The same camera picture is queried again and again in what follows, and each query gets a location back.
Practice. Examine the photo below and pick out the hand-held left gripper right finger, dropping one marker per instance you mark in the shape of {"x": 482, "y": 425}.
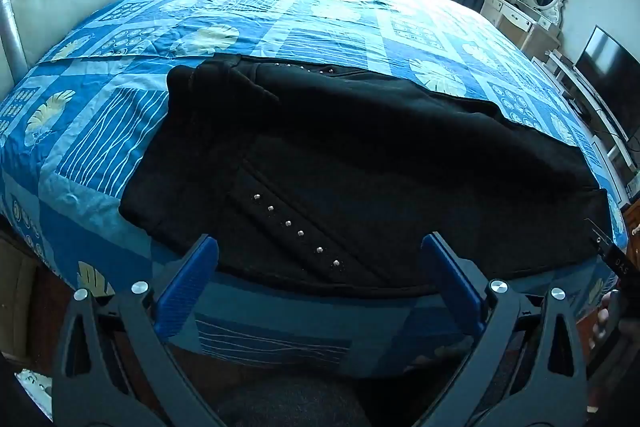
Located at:
{"x": 452, "y": 287}

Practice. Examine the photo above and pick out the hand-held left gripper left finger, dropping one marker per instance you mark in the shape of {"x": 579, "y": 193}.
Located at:
{"x": 186, "y": 289}

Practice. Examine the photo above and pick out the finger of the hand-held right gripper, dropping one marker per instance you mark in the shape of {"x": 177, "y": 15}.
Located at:
{"x": 597, "y": 238}

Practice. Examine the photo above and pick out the black pants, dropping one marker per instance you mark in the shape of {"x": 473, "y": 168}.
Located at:
{"x": 375, "y": 157}

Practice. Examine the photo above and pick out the person's right hand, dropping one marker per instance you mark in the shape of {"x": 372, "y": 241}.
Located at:
{"x": 602, "y": 322}

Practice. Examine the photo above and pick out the white television stand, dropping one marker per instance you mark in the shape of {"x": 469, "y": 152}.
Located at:
{"x": 575, "y": 82}

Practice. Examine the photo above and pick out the bed with blue patterned cover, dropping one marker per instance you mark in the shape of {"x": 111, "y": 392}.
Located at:
{"x": 100, "y": 147}

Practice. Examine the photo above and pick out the beige bedside cabinet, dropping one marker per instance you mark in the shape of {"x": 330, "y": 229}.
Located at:
{"x": 17, "y": 297}

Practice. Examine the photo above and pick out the black television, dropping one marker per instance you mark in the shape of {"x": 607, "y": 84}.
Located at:
{"x": 610, "y": 67}

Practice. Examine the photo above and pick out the white patterned cloth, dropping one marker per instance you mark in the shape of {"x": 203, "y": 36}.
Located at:
{"x": 35, "y": 394}

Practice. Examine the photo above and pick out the white dressing table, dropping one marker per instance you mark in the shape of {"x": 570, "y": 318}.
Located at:
{"x": 515, "y": 14}

